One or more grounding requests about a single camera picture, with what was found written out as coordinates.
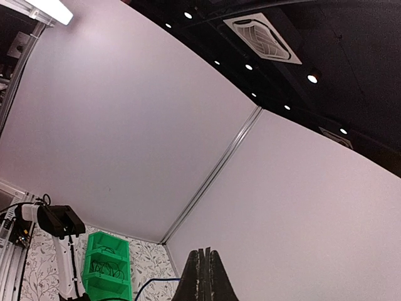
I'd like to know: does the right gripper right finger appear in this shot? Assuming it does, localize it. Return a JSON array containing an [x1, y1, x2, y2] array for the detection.
[[204, 248, 239, 301]]

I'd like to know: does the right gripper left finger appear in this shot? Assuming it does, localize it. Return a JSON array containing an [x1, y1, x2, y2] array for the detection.
[[172, 249, 204, 301]]

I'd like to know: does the blue cable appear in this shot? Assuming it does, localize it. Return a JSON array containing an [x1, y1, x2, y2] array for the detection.
[[133, 277, 181, 301]]

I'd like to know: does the black cable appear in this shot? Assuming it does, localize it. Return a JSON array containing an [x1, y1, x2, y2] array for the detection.
[[91, 260, 125, 279]]

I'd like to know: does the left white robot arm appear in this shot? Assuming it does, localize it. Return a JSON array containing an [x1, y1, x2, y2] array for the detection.
[[14, 203, 90, 300]]

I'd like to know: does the floral patterned table mat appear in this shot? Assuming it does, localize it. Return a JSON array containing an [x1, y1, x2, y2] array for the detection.
[[19, 226, 178, 300]]

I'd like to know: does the green plastic divided bin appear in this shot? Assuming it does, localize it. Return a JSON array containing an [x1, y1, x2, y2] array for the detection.
[[82, 231, 132, 300]]

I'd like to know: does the ceiling air vent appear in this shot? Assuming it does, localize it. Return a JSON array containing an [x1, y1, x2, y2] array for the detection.
[[223, 13, 302, 65]]

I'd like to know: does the ceiling strip light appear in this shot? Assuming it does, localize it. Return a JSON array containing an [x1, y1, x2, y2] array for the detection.
[[1, 0, 73, 26]]

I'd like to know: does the left aluminium corner post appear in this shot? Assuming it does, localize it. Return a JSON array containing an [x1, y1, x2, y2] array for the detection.
[[159, 106, 263, 245]]

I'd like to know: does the aluminium front rail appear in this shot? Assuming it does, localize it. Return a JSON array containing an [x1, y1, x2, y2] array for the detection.
[[1, 193, 27, 300]]

